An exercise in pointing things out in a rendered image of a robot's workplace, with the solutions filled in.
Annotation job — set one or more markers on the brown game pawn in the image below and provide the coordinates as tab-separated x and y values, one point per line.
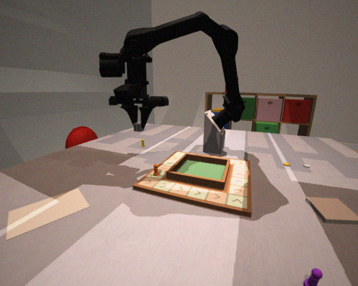
156	173

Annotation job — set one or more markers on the brown board game track with arrow squares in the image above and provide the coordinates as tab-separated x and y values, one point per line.
199	202

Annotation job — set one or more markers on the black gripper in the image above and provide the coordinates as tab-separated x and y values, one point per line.
148	102

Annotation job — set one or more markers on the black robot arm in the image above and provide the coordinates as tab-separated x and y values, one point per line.
140	41

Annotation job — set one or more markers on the purple pawn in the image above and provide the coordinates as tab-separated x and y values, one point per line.
316	274

